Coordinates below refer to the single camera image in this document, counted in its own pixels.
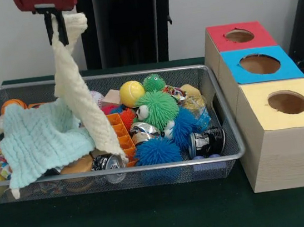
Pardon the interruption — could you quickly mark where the cream waffle cloth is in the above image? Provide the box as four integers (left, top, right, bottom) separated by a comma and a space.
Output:
43, 8, 130, 172

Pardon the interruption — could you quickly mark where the bottle with blue label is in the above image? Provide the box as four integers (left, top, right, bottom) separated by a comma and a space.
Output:
180, 92, 214, 135

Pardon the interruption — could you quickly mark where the wooden box with three holes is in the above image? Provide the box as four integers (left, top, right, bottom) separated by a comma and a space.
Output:
200, 14, 304, 198

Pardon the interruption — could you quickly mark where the orange toy basketball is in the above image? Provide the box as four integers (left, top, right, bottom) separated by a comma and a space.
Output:
0, 97, 29, 116

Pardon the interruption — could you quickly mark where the yellow tennis ball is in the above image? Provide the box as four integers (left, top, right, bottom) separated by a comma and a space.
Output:
118, 79, 148, 110

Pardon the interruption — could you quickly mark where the light blue waffle cloth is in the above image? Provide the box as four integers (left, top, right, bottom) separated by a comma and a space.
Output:
0, 93, 102, 201

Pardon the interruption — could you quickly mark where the orange grid tray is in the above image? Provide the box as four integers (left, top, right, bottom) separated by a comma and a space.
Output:
106, 111, 139, 169

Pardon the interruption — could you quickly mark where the large green spiky ball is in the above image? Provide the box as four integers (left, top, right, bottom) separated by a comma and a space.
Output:
131, 87, 182, 134

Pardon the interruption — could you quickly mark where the blue spiky rubber ball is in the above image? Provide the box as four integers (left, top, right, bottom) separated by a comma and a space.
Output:
168, 105, 201, 148
132, 134, 183, 168

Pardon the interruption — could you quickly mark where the crushed black drink can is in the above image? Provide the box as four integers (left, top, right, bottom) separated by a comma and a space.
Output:
186, 126, 228, 160

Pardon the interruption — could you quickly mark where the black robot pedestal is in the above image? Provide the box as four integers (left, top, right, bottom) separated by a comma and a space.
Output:
75, 0, 192, 72

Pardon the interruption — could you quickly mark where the grey wire mesh bin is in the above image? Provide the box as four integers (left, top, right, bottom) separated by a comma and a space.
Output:
0, 56, 249, 208

